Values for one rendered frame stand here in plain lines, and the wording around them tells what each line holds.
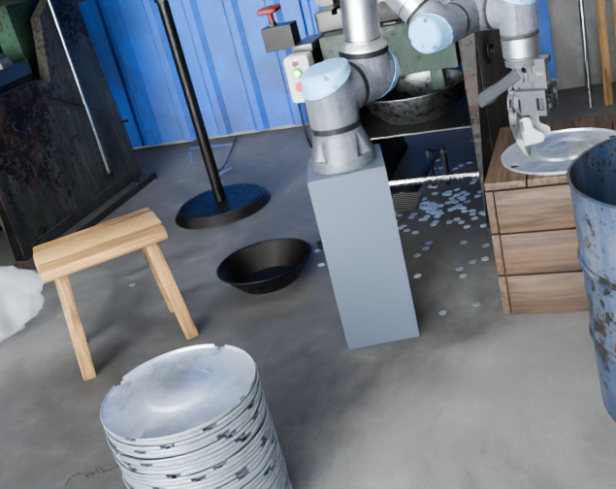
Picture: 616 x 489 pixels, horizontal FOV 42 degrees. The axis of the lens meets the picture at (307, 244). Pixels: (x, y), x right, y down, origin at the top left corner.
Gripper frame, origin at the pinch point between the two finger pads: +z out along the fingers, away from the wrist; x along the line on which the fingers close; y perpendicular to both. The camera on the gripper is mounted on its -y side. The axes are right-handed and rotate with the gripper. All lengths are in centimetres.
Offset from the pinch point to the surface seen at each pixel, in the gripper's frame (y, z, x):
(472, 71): -32, -5, 47
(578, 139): 1.3, 9.2, 29.9
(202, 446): -26, 19, -85
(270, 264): -95, 44, 15
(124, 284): -143, 45, -5
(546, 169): 0.1, 9.0, 10.8
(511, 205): -6.4, 15.1, 4.0
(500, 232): -9.7, 21.7, 2.9
